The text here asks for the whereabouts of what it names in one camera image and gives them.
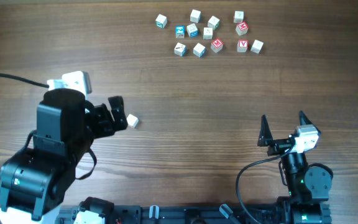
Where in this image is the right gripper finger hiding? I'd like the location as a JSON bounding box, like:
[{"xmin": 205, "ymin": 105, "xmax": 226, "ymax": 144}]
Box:
[
  {"xmin": 257, "ymin": 115, "xmax": 273, "ymax": 147},
  {"xmin": 298, "ymin": 111, "xmax": 321, "ymax": 135}
]

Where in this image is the wooden block tower base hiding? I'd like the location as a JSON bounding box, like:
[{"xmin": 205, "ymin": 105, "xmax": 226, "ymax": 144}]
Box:
[{"xmin": 127, "ymin": 114, "xmax": 139, "ymax": 128}]

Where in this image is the red M wooden block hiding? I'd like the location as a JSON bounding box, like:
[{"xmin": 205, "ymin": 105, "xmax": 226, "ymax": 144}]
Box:
[{"xmin": 211, "ymin": 39, "xmax": 224, "ymax": 53}]

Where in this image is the letter A wooden block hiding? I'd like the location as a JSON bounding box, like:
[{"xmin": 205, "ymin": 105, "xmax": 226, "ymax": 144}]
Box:
[{"xmin": 203, "ymin": 27, "xmax": 213, "ymax": 40}]

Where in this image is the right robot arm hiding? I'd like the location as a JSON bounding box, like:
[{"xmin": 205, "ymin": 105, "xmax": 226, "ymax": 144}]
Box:
[{"xmin": 257, "ymin": 111, "xmax": 333, "ymax": 224}]

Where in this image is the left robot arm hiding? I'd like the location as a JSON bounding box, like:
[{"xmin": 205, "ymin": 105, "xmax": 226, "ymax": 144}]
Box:
[{"xmin": 0, "ymin": 88, "xmax": 127, "ymax": 223}]

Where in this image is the slash wooden block blue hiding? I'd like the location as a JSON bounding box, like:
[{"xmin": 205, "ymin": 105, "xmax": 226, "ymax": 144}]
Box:
[{"xmin": 174, "ymin": 42, "xmax": 186, "ymax": 57}]

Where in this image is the plain wooden block right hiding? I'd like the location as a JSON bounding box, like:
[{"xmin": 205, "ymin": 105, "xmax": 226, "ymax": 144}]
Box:
[{"xmin": 250, "ymin": 40, "xmax": 264, "ymax": 54}]

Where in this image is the plain wooden block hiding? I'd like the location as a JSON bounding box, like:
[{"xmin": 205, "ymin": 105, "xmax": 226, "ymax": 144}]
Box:
[
  {"xmin": 190, "ymin": 9, "xmax": 201, "ymax": 23},
  {"xmin": 250, "ymin": 40, "xmax": 264, "ymax": 54}
]

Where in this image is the green edged wooden block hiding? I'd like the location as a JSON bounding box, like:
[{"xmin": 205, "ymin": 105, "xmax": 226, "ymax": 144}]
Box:
[{"xmin": 155, "ymin": 14, "xmax": 167, "ymax": 29}]

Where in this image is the red A wooden block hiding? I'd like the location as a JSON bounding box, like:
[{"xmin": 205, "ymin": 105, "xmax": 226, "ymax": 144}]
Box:
[{"xmin": 237, "ymin": 40, "xmax": 249, "ymax": 53}]

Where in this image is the blue number two block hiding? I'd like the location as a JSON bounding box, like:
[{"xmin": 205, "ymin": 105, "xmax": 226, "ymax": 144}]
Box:
[{"xmin": 175, "ymin": 26, "xmax": 185, "ymax": 39}]

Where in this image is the wooden block blue side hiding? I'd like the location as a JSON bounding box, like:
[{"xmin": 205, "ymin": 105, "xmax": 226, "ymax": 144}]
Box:
[{"xmin": 193, "ymin": 43, "xmax": 206, "ymax": 58}]

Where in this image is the snail wooden block blue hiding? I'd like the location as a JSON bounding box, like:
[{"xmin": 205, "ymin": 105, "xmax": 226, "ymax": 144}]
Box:
[{"xmin": 186, "ymin": 23, "xmax": 198, "ymax": 37}]

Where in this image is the red M tilted block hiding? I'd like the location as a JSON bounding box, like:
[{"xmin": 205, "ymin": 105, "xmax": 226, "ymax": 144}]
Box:
[{"xmin": 236, "ymin": 22, "xmax": 249, "ymax": 36}]

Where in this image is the plain top wooden block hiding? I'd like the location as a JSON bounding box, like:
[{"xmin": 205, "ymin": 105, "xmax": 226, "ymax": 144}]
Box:
[{"xmin": 190, "ymin": 9, "xmax": 201, "ymax": 23}]

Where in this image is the wooden block top right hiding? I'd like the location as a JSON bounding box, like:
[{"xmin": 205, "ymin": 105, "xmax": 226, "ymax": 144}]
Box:
[{"xmin": 234, "ymin": 11, "xmax": 244, "ymax": 24}]

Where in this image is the number one wooden block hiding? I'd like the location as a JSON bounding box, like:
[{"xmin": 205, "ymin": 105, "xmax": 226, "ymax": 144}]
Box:
[{"xmin": 208, "ymin": 16, "xmax": 220, "ymax": 30}]

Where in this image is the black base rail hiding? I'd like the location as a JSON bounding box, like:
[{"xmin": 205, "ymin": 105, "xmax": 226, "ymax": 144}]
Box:
[{"xmin": 55, "ymin": 203, "xmax": 332, "ymax": 224}]

